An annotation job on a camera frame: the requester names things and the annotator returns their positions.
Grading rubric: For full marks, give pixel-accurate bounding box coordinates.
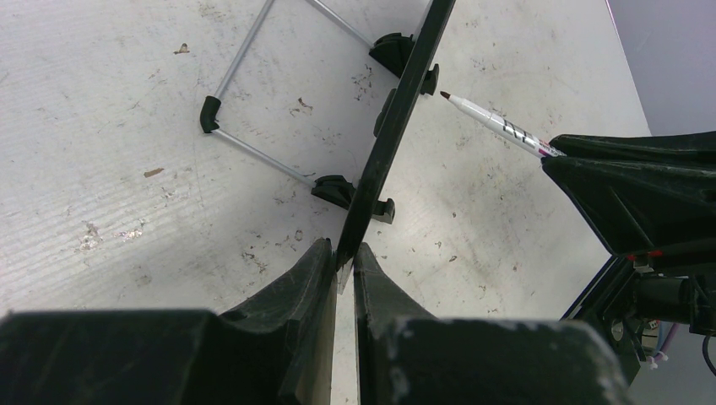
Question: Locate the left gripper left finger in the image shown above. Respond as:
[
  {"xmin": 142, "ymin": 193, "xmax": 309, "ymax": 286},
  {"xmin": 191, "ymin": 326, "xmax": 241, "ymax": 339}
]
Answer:
[{"xmin": 1, "ymin": 239, "xmax": 336, "ymax": 404}]

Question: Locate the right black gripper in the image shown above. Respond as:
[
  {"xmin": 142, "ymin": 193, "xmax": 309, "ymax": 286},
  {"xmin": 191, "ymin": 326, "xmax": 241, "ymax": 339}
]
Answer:
[{"xmin": 542, "ymin": 131, "xmax": 715, "ymax": 382}]

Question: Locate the small black-framed whiteboard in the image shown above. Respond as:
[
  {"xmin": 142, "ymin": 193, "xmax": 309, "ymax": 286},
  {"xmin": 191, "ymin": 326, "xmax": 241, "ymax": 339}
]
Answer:
[{"xmin": 199, "ymin": 1, "xmax": 454, "ymax": 269}]

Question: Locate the white marker pen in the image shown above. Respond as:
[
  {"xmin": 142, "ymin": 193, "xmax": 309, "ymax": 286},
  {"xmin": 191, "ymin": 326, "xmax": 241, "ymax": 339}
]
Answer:
[{"xmin": 440, "ymin": 91, "xmax": 565, "ymax": 159}]

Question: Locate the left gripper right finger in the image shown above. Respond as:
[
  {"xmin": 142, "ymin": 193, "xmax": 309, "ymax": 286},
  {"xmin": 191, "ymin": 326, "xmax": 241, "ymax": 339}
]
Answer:
[{"xmin": 353, "ymin": 243, "xmax": 631, "ymax": 404}]

